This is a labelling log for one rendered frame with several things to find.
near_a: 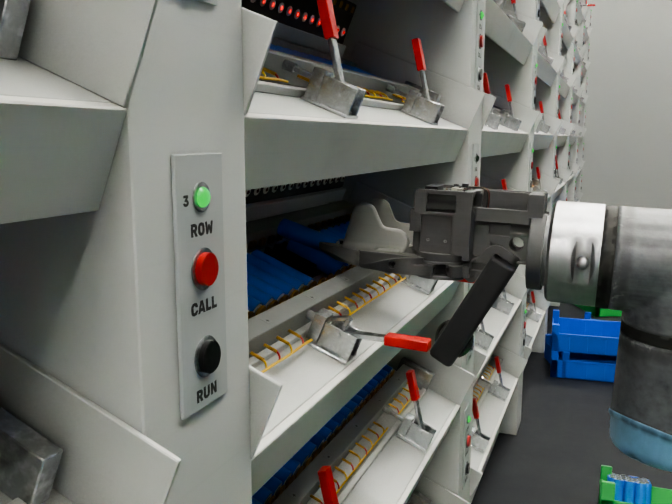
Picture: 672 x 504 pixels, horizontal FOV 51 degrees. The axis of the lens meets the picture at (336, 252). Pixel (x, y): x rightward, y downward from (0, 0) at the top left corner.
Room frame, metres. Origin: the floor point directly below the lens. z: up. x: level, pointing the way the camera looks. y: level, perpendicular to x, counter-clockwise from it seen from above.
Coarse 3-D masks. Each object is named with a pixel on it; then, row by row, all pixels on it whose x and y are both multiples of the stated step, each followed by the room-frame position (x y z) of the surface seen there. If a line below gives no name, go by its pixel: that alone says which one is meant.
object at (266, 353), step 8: (392, 280) 0.78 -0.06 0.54; (368, 288) 0.70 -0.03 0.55; (376, 288) 0.72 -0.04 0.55; (352, 296) 0.67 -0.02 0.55; (352, 304) 0.65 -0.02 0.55; (304, 328) 0.55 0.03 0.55; (288, 336) 0.53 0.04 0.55; (296, 336) 0.53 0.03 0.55; (272, 344) 0.50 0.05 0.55; (280, 344) 0.51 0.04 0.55; (264, 352) 0.49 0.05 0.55; (272, 352) 0.49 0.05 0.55; (256, 360) 0.47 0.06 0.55
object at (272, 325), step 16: (352, 272) 0.68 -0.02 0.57; (368, 272) 0.70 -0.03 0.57; (384, 272) 0.75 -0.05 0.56; (320, 288) 0.60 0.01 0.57; (336, 288) 0.62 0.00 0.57; (352, 288) 0.65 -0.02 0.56; (384, 288) 0.71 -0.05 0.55; (288, 304) 0.54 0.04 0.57; (304, 304) 0.55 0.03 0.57; (320, 304) 0.58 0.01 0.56; (336, 304) 0.62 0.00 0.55; (256, 320) 0.49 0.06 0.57; (272, 320) 0.50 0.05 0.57; (288, 320) 0.52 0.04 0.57; (304, 320) 0.55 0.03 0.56; (256, 336) 0.47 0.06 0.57; (272, 336) 0.50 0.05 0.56; (256, 352) 0.48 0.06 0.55
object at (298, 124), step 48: (288, 0) 0.79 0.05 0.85; (336, 0) 0.89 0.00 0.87; (288, 48) 0.75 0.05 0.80; (336, 48) 0.54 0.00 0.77; (288, 96) 0.53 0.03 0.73; (336, 96) 0.53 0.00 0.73; (384, 96) 0.81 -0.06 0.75; (432, 96) 0.93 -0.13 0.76; (480, 96) 0.93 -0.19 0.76; (288, 144) 0.43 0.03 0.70; (336, 144) 0.51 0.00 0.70; (384, 144) 0.62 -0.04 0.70; (432, 144) 0.78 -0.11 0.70
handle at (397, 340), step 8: (352, 320) 0.54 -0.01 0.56; (344, 328) 0.54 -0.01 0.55; (360, 336) 0.53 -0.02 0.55; (368, 336) 0.53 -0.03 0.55; (376, 336) 0.53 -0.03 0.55; (384, 336) 0.52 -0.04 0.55; (392, 336) 0.52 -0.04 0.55; (400, 336) 0.52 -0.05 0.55; (408, 336) 0.52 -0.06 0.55; (416, 336) 0.52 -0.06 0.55; (384, 344) 0.52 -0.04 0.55; (392, 344) 0.52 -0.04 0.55; (400, 344) 0.52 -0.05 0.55; (408, 344) 0.52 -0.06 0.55; (416, 344) 0.51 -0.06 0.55; (424, 344) 0.51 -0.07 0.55
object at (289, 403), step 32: (320, 192) 0.89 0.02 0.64; (352, 192) 0.99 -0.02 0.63; (448, 288) 0.85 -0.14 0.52; (384, 320) 0.65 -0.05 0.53; (416, 320) 0.72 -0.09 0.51; (288, 352) 0.51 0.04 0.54; (320, 352) 0.53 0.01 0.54; (384, 352) 0.62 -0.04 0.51; (256, 384) 0.37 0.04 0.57; (288, 384) 0.47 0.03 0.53; (320, 384) 0.48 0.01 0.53; (352, 384) 0.55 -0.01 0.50; (256, 416) 0.37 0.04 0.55; (288, 416) 0.43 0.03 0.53; (320, 416) 0.49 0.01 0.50; (256, 448) 0.37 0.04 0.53; (288, 448) 0.44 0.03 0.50; (256, 480) 0.40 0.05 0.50
